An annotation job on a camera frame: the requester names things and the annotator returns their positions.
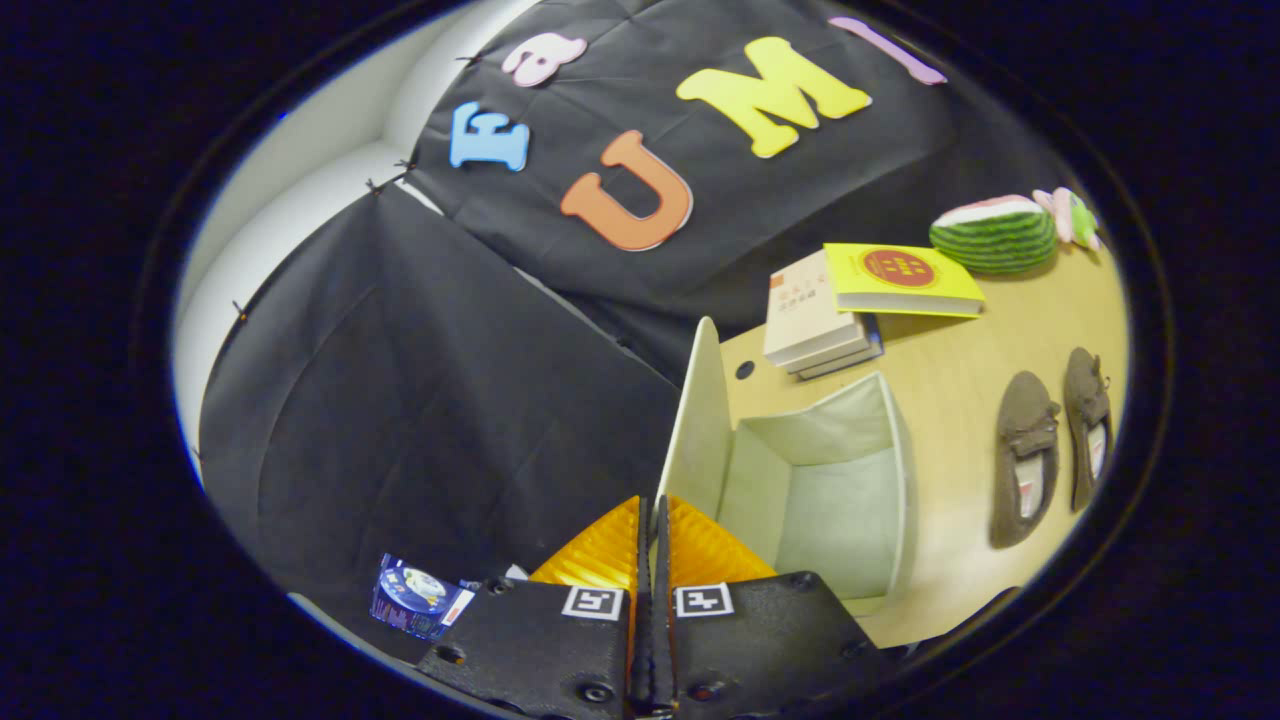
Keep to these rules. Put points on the brown fuzzy shoe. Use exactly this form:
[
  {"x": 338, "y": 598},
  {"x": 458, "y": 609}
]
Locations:
[
  {"x": 1085, "y": 400},
  {"x": 1022, "y": 440}
]

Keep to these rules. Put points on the dark blue book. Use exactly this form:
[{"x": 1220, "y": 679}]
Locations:
[{"x": 868, "y": 355}]

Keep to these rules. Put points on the yellow book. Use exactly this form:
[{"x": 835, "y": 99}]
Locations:
[{"x": 905, "y": 272}]

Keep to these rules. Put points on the beige book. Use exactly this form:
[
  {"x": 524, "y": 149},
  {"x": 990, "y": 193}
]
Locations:
[{"x": 805, "y": 315}]

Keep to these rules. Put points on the pink and green plush toy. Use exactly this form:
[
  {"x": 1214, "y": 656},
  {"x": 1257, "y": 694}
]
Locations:
[{"x": 1072, "y": 215}]

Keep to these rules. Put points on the blue printed packet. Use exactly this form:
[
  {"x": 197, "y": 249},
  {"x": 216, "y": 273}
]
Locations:
[{"x": 415, "y": 595}]

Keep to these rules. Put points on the watermelon slice plush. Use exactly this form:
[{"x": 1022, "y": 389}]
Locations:
[{"x": 995, "y": 238}]

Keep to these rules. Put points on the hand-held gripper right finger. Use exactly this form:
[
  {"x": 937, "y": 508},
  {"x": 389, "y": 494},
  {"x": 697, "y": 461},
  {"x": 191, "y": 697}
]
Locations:
[{"x": 770, "y": 650}]

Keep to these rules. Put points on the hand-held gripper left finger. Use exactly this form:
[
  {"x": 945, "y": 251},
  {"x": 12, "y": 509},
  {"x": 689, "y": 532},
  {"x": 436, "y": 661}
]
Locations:
[{"x": 540, "y": 650}]

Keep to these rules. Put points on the pale green fabric storage box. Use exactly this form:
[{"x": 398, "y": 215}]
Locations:
[{"x": 830, "y": 500}]

